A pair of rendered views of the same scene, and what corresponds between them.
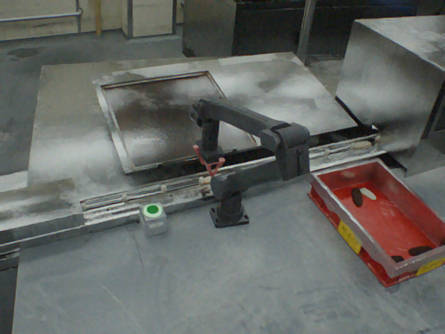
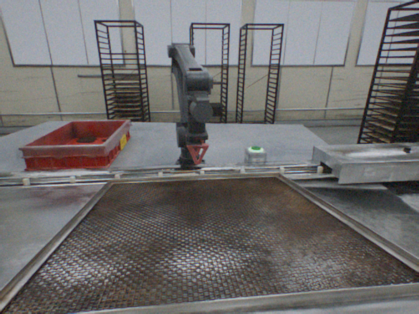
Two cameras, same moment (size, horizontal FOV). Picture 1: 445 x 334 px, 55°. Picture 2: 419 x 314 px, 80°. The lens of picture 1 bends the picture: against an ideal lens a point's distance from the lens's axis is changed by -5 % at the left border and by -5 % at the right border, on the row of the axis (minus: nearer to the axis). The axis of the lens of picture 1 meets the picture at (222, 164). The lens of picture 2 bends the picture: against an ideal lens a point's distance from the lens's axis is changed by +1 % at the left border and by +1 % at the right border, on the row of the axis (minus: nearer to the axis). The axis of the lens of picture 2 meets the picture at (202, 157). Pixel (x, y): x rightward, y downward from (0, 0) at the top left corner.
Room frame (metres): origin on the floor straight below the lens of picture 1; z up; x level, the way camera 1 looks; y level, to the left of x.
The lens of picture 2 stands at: (1.95, 0.38, 1.21)
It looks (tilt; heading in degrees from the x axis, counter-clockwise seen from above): 21 degrees down; 203
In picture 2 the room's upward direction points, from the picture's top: straight up
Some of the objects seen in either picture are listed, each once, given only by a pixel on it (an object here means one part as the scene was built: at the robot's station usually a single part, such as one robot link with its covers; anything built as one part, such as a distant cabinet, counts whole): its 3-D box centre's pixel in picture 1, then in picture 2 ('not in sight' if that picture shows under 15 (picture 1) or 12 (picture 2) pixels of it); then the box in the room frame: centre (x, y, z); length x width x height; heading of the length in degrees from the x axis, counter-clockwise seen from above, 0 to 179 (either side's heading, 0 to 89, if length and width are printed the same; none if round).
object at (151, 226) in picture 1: (152, 223); (254, 162); (1.02, 0.20, 0.84); 0.08 x 0.08 x 0.11; 29
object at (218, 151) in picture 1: (209, 141); (196, 125); (1.24, 0.05, 1.03); 0.10 x 0.07 x 0.07; 29
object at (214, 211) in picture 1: (230, 208); (189, 157); (1.11, -0.04, 0.86); 0.12 x 0.09 x 0.08; 109
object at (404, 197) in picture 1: (382, 215); (86, 140); (1.13, -0.57, 0.88); 0.49 x 0.34 x 0.10; 27
